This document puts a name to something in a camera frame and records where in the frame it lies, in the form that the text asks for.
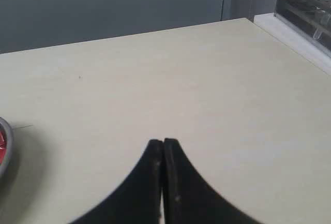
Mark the round stainless steel bowl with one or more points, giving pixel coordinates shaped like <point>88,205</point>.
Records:
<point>7,139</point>

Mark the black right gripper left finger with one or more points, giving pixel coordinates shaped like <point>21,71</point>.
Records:
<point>137,198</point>

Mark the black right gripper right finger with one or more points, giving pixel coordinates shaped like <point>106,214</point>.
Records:
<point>187,197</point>

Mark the white side table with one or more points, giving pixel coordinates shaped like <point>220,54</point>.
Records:
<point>295,39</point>

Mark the black test tube rack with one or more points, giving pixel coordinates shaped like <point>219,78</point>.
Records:
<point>309,17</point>

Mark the red wrapped candy pile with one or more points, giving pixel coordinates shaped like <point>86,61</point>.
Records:
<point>2,147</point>

